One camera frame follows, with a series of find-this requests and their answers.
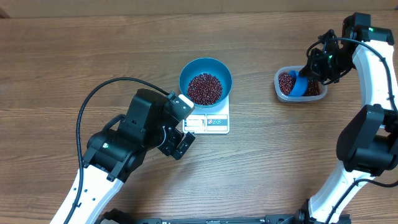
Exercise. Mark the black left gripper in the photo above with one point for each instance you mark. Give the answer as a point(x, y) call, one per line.
point(170, 146)

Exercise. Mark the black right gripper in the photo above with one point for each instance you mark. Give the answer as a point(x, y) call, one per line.
point(314, 71)

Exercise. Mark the blue plastic measuring scoop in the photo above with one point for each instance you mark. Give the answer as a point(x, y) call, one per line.
point(301, 84)

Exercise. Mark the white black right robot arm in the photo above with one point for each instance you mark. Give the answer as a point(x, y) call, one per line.
point(368, 145)

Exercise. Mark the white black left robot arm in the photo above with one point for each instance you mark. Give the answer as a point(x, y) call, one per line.
point(120, 148)

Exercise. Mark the white digital kitchen scale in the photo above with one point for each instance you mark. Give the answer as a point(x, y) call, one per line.
point(208, 119)

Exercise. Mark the red beans in bowl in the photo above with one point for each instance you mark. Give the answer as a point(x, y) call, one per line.
point(204, 89)

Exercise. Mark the blue metal bowl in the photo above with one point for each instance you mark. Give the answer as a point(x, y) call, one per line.
point(206, 65)

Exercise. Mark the clear plastic food container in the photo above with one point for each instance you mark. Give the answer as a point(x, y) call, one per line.
point(296, 99)

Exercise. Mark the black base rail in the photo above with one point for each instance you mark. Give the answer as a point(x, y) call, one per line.
point(116, 216)

